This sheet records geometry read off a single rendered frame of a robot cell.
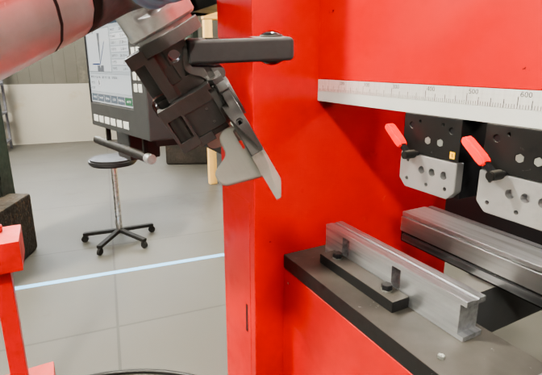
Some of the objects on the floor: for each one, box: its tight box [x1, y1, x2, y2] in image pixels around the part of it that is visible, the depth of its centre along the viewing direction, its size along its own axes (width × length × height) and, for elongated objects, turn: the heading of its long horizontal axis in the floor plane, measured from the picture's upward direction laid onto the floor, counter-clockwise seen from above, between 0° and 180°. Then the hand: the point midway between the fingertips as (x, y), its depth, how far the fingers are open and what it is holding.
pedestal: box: [0, 224, 56, 375], centre depth 173 cm, size 20×25×83 cm
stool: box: [81, 153, 155, 256], centre depth 350 cm, size 60×57×72 cm
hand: (271, 172), depth 52 cm, fingers open, 14 cm apart
